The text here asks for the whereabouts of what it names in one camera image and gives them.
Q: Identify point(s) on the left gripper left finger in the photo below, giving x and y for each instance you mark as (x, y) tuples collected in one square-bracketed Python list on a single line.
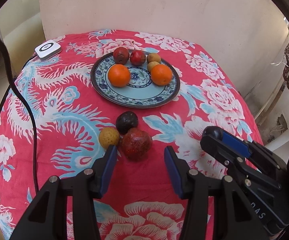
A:
[(45, 217)]

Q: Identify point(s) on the orange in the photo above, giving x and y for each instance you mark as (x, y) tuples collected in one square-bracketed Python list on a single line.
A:
[(161, 75), (119, 75)]

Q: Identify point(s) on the red floral tablecloth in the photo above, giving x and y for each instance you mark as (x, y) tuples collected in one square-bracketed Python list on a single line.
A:
[(69, 115)]

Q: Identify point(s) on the white square wireless device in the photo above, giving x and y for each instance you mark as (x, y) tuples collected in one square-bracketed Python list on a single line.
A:
[(48, 49)]

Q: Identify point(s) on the dark red apple centre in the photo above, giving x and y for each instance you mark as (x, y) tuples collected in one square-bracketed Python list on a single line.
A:
[(135, 144)]

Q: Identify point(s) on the dark plum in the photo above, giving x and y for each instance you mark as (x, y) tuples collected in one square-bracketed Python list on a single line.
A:
[(126, 121), (213, 131)]

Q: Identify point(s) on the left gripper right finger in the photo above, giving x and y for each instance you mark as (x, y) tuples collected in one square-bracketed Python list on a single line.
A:
[(234, 217)]

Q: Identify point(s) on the blue patterned ceramic plate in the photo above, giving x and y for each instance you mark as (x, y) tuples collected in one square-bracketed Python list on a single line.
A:
[(140, 92)]

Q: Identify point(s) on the wrinkled brown-red apple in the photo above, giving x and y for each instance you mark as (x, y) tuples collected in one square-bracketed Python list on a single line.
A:
[(121, 55)]

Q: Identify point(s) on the yellow longan near apples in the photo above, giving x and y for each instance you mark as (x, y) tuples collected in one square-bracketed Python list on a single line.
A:
[(109, 136)]

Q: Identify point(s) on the tan longan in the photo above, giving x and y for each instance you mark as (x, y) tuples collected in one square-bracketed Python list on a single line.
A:
[(153, 57), (151, 65)]

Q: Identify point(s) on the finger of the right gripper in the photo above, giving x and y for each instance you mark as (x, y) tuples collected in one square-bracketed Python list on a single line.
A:
[(262, 158), (238, 166)]

